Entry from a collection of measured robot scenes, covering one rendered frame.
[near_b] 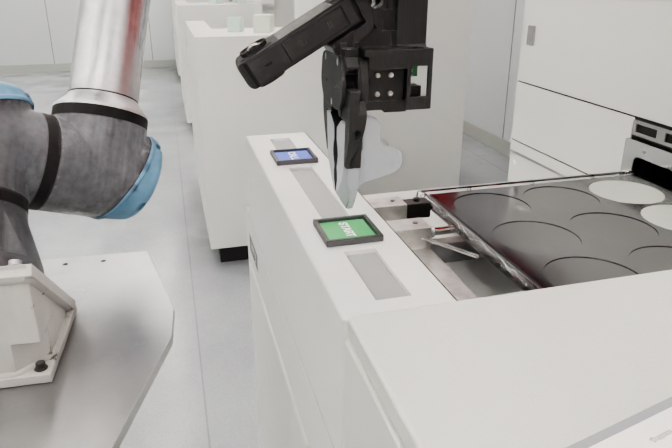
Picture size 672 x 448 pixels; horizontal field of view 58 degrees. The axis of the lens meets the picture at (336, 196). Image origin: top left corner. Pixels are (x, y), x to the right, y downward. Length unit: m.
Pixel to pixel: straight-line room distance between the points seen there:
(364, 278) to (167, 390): 1.54
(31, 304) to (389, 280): 0.34
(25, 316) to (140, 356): 0.12
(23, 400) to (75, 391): 0.05
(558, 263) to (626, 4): 0.56
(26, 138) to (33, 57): 7.95
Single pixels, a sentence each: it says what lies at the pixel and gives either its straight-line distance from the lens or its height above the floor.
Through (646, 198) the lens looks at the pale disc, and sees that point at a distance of 0.96.
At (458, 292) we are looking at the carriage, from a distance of 0.67.
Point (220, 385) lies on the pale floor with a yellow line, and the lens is 2.00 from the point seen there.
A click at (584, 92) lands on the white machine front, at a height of 0.99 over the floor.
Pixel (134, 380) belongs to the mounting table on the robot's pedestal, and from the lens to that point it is 0.66.
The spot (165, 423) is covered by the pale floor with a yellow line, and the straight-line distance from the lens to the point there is 1.90.
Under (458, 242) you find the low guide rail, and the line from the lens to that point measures 0.86.
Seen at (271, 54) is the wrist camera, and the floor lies 1.13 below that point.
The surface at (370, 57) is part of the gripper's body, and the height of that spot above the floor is 1.13.
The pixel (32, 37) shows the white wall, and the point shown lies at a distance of 8.66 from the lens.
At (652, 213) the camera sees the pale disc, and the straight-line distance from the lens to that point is 0.90.
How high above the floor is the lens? 1.20
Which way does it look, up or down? 20 degrees down
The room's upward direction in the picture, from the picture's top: straight up
